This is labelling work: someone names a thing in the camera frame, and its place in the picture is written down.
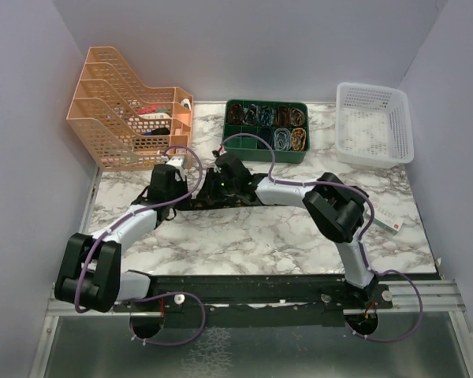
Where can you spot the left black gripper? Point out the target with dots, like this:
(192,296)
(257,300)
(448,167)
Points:
(182,182)

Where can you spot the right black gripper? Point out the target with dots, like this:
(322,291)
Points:
(208,188)

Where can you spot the black floral necktie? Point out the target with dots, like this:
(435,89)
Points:
(200,204)

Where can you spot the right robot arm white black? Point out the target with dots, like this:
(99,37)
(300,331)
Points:
(336,209)

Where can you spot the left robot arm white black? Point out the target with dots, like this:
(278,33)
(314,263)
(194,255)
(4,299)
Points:
(90,274)

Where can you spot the orange plastic file organizer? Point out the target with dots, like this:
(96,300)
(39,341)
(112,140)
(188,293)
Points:
(124,124)

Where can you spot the green compartment tray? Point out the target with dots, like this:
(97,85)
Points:
(266,131)

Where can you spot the white plastic basket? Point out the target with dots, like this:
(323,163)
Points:
(373,126)

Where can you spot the small white red box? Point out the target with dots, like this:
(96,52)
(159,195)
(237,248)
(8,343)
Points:
(387,219)

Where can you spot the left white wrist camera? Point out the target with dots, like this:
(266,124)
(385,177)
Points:
(177,161)

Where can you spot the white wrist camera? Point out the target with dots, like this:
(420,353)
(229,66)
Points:
(177,161)
(219,161)

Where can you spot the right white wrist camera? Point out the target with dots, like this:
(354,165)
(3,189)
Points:
(219,161)

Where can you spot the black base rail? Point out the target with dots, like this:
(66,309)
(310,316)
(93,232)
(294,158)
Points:
(255,301)

